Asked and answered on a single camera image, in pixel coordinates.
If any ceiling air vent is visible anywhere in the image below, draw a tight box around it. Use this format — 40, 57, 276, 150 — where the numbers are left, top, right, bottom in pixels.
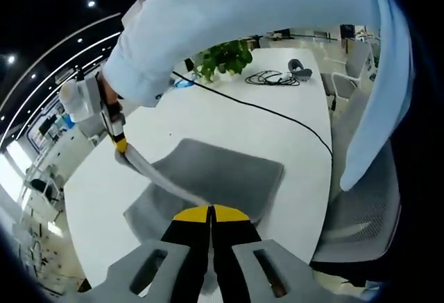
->
54, 69, 76, 83

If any blue plastic packet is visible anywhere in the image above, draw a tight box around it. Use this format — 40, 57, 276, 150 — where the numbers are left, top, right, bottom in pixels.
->
171, 76, 195, 89

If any green potted plant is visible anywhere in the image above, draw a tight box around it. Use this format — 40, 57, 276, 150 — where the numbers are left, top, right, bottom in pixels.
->
189, 38, 254, 84

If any thin black cable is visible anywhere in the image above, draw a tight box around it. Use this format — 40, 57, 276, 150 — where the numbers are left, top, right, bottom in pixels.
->
171, 69, 334, 165

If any black office chair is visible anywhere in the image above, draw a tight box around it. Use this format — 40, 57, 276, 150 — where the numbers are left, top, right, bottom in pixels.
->
29, 177, 62, 210

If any grey towel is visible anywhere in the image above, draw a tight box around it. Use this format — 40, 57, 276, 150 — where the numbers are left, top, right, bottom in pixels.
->
114, 138, 286, 230

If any grey mesh office chair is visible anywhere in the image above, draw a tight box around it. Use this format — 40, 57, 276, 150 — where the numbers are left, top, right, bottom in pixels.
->
310, 89, 403, 266

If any grey headset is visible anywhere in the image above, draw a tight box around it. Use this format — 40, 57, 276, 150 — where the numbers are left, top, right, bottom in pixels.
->
287, 58, 314, 83

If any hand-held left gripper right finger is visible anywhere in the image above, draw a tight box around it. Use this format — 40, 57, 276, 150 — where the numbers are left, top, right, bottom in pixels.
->
211, 204, 345, 303

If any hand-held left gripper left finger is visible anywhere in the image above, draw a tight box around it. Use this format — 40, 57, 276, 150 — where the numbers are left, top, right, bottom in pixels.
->
74, 205, 213, 303

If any person's right hand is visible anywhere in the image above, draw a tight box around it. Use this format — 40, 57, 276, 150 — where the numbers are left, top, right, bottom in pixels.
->
97, 72, 124, 110

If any black monitor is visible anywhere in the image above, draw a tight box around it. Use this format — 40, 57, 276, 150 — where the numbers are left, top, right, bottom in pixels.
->
37, 117, 58, 136

